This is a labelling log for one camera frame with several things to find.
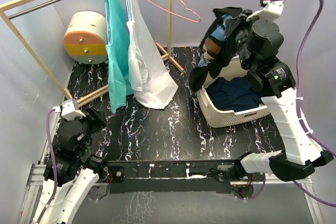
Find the white t shirt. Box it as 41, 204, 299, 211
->
126, 0, 178, 110

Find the wooden clothes rack frame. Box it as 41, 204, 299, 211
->
0, 0, 185, 108

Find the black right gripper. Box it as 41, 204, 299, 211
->
224, 10, 263, 71

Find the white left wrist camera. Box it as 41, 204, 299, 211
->
53, 99, 86, 121

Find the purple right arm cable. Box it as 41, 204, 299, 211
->
246, 0, 336, 208

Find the pink wire hanger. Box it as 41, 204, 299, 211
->
145, 0, 201, 24

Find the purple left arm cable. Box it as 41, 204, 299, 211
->
35, 107, 61, 222

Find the cream plastic laundry basket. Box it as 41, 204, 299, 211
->
196, 56, 270, 128

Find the aluminium base frame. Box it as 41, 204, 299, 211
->
19, 161, 325, 224

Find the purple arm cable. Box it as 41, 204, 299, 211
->
35, 107, 61, 222
246, 0, 336, 208

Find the cream round drawer cabinet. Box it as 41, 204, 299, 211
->
63, 11, 108, 65

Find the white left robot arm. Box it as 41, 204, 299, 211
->
32, 106, 109, 223

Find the navy blue garment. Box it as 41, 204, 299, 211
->
205, 76, 262, 112

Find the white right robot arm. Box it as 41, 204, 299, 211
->
225, 9, 333, 182

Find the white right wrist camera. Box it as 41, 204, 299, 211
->
246, 0, 284, 21

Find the black t shirt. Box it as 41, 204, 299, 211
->
189, 7, 243, 92

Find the teal t shirt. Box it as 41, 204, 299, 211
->
106, 0, 133, 113

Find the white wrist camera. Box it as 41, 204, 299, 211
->
246, 0, 284, 21
53, 99, 86, 121

